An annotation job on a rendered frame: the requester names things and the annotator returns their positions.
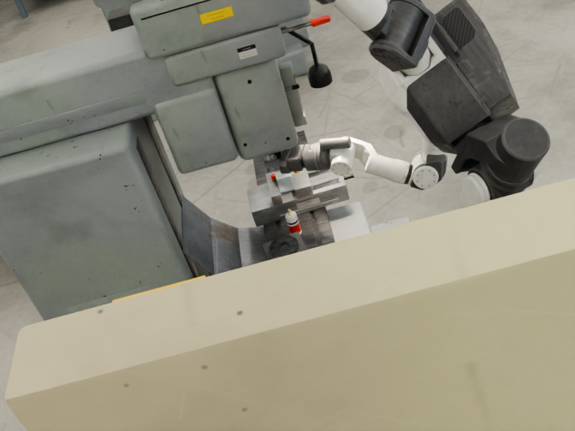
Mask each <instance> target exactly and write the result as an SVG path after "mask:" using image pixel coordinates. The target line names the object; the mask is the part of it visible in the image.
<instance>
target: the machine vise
mask: <svg viewBox="0 0 575 431"><path fill-rule="evenodd" d="M307 173H308V176H309V179H310V182H311V187H312V190H313V194H311V195H308V196H305V197H302V198H297V195H296V192H295V190H294V189H293V190H290V191H286V192H282V193H281V192H280V189H279V186H278V184H277V181H276V182H273V181H272V179H271V177H270V176H271V175H272V174H275V172H271V173H268V174H266V179H267V182H268V183H266V184H263V185H260V186H255V187H252V188H249V189H246V191H247V196H248V200H249V204H250V208H251V212H252V217H253V220H254V222H255V225H256V227H259V226H262V225H265V224H268V223H271V222H274V221H280V220H282V219H285V215H286V214H287V213H288V209H290V210H291V211H293V212H295V213H296V215H299V214H302V213H305V212H308V211H311V210H316V209H319V208H322V207H325V206H329V205H331V204H337V203H339V202H342V201H346V200H348V199H349V194H348V190H347V184H346V182H345V180H344V178H343V176H339V175H336V174H334V173H333V172H332V171H331V169H329V170H319V171H307Z"/></svg>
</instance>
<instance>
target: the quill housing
mask: <svg viewBox="0 0 575 431"><path fill-rule="evenodd" d="M213 80H214V82H215V85H216V89H217V92H218V95H219V98H220V99H221V102H222V106H223V109H224V112H225V115H226V117H227V120H228V124H229V126H230V129H231V132H232V134H233V137H234V142H235V144H236V147H237V150H238V152H239V154H240V157H242V158H243V159H245V160H251V159H253V158H257V157H261V156H266V155H269V154H272V153H276V152H278V151H284V150H287V149H291V148H293V147H294V146H296V145H297V143H298V135H297V132H296V128H295V125H294V122H293V117H292V113H291V110H290V107H289V104H288V99H287V95H286V92H285V89H284V85H283V83H282V77H281V74H280V70H279V68H278V63H277V60H276V59H274V60H270V61H267V62H262V63H259V64H256V65H252V66H250V67H246V68H241V69H238V70H235V71H231V72H228V73H225V74H219V75H217V76H213Z"/></svg>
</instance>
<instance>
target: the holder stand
mask: <svg viewBox="0 0 575 431"><path fill-rule="evenodd" d="M263 248H264V252H265V255H266V257H267V259H268V261H269V260H271V259H275V258H278V257H284V256H287V255H291V254H294V253H297V252H301V251H306V248H305V245H304V242H303V240H302V238H301V237H300V234H299V232H296V233H291V234H289V235H286V236H282V237H280V238H278V239H274V240H272V241H270V242H267V243H264V244H263Z"/></svg>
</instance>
